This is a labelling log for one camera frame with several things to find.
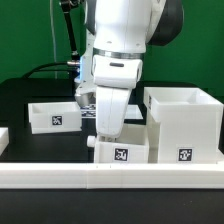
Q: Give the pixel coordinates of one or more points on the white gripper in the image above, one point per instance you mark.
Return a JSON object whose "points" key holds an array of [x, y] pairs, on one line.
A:
{"points": [[114, 80]]}

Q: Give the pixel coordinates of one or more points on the white drawer box with knob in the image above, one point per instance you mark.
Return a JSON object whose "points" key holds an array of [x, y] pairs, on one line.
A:
{"points": [[131, 147]]}

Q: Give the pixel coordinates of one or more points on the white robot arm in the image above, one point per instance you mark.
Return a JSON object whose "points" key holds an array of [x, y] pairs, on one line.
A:
{"points": [[121, 31]]}

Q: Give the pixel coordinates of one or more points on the white rear drawer box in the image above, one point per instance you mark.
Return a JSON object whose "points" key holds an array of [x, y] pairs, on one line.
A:
{"points": [[54, 117]]}

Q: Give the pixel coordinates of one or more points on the white block at left edge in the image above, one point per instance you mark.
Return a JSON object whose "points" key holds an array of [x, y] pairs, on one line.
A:
{"points": [[4, 139]]}

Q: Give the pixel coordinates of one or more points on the white drawer cabinet frame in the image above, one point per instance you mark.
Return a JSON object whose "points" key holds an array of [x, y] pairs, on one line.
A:
{"points": [[184, 124]]}

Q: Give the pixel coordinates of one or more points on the white front fence rail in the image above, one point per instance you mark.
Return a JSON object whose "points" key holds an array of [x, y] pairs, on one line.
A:
{"points": [[102, 176]]}

